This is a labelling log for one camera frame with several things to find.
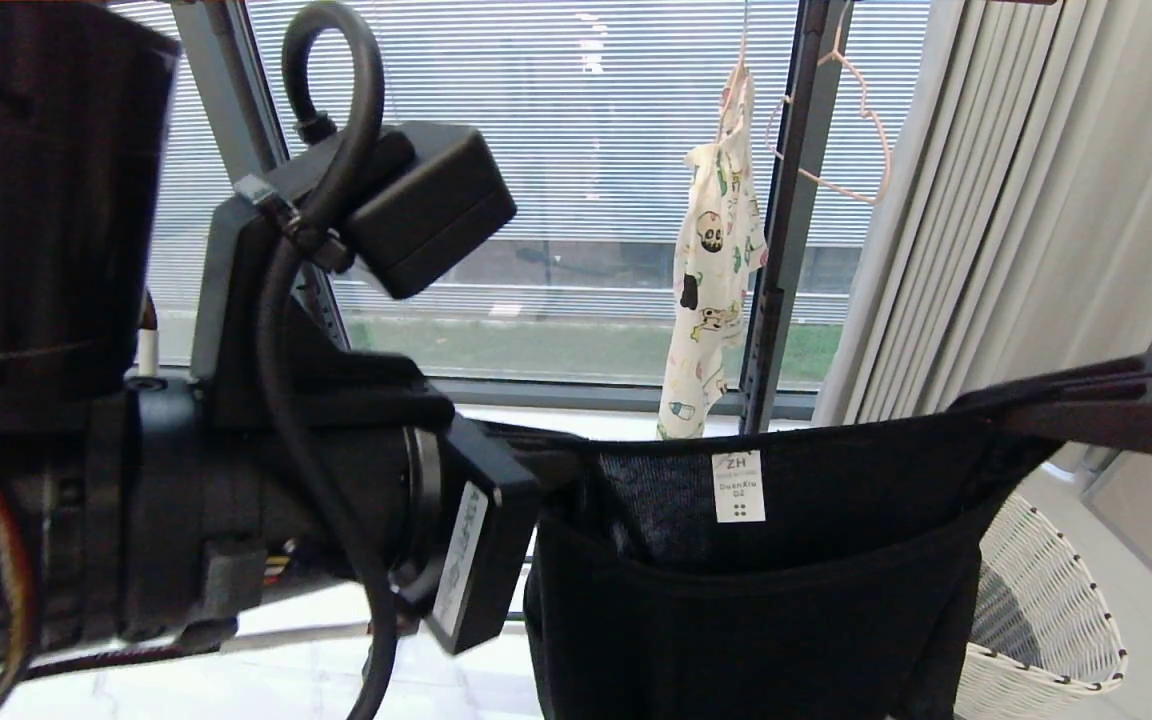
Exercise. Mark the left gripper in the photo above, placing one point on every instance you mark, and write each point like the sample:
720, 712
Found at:
186, 500

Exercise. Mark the pink clothes hanger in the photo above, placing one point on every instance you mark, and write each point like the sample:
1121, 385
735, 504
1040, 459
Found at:
741, 75
876, 140

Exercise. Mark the black garment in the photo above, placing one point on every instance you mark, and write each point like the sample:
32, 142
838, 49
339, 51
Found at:
786, 600

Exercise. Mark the cream printed garment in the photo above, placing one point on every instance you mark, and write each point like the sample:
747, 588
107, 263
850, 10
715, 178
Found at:
711, 280

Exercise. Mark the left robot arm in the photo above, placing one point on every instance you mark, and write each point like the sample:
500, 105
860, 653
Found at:
36, 200

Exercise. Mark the white laundry basket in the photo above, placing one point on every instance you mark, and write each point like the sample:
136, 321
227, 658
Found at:
1046, 600

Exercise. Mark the black clothes rack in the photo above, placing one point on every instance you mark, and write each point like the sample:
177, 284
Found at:
786, 250

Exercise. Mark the beige curtain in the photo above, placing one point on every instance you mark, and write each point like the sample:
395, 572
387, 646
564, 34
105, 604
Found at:
1036, 200

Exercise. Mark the window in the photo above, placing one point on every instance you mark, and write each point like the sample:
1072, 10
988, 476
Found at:
586, 150

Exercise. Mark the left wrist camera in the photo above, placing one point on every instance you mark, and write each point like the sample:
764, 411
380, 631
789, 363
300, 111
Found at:
426, 210

